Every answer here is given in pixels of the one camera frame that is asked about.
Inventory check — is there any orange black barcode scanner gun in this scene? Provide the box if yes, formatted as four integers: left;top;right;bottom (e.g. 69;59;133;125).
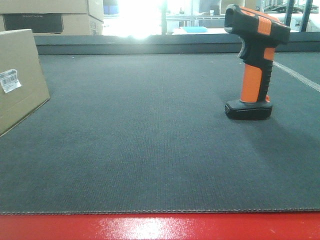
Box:
224;4;291;120

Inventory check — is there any brown cardboard package box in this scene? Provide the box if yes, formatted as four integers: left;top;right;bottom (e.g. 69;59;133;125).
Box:
0;29;50;136

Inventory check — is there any upper stacked cardboard box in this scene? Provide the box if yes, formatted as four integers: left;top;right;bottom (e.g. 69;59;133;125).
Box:
0;0;104;20

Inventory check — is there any stacked cardboard box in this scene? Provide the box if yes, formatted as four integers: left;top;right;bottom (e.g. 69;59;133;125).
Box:
0;0;104;20
0;13;103;36

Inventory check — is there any lower stacked cardboard box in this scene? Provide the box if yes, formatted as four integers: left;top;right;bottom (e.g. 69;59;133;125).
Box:
0;13;103;36

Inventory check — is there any dark grey fabric mat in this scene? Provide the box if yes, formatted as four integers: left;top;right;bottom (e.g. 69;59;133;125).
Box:
0;52;320;215

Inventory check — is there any white barcode shipping label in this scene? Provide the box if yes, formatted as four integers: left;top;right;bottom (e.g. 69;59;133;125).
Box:
0;69;22;94

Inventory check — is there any dark raised conveyor edge rail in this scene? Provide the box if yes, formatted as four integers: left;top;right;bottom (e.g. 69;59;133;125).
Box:
34;31;320;55

